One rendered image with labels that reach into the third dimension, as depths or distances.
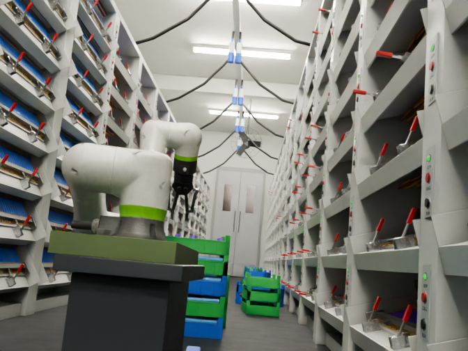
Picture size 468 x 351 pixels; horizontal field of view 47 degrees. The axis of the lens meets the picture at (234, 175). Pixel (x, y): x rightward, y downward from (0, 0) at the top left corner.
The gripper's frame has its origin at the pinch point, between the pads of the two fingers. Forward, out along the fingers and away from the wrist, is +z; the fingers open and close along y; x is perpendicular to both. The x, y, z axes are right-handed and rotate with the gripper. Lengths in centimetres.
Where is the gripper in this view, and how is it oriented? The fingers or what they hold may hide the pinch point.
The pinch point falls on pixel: (179, 220)
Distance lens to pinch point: 219.5
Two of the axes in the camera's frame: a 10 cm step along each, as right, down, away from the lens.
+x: -0.7, -2.8, 9.6
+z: -1.3, 9.5, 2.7
